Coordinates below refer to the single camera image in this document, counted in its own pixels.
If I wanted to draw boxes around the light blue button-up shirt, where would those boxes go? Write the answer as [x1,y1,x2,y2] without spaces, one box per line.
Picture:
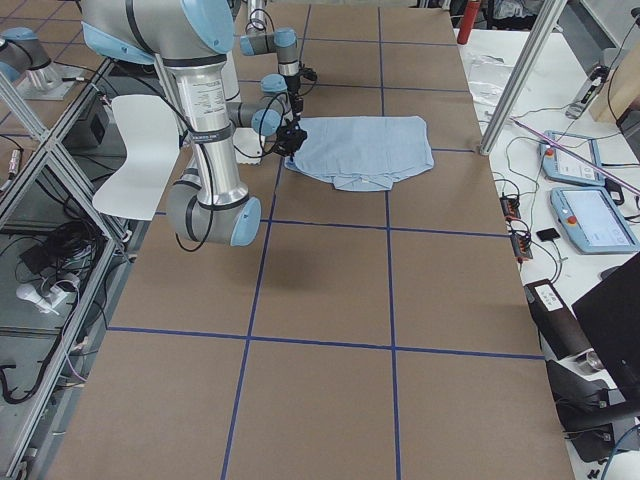
[285,116,434,192]

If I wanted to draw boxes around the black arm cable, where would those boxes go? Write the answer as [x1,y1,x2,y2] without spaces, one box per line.
[174,92,291,252]

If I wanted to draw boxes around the teach pendant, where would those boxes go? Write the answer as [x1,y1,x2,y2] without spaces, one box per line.
[550,187,639,254]
[539,130,605,187]

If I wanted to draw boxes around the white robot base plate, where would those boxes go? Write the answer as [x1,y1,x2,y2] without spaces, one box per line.
[222,52,288,164]

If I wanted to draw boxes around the black monitor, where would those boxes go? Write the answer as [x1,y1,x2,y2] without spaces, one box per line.
[572,255,639,398]

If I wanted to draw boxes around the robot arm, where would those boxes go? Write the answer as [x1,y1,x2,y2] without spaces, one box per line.
[82,1,307,246]
[239,1,318,120]

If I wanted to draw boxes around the red bottle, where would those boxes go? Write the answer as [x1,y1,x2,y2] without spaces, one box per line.
[456,0,482,45]

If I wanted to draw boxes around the aluminium frame post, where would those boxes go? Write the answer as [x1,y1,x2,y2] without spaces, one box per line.
[478,0,567,156]

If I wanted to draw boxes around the teach pendant far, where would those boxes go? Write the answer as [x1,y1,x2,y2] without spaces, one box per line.
[539,130,605,187]

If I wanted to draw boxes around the teach pendant near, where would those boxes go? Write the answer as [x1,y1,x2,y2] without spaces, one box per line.
[550,187,639,254]

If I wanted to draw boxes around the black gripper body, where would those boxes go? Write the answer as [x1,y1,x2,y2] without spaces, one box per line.
[283,63,317,113]
[274,122,306,157]

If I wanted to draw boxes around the white chair seat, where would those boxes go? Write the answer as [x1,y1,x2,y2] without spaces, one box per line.
[92,94,180,221]

